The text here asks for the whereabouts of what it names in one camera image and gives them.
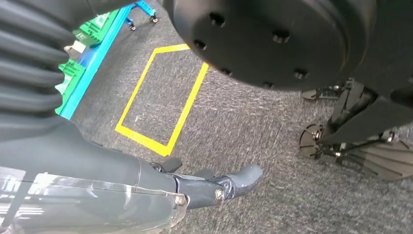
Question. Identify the blue metal shelf rack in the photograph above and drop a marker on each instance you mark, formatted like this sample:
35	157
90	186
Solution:
145	6
93	61

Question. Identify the yellow floor tape square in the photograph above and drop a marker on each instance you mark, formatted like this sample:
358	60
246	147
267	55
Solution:
142	140

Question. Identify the black robot waist housing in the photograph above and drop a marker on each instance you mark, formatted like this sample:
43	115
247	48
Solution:
258	38

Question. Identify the green plastic crate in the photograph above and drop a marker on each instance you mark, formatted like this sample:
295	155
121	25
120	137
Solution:
96	29
69	80

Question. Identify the black robot leg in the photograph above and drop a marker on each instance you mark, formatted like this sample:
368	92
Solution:
371	119

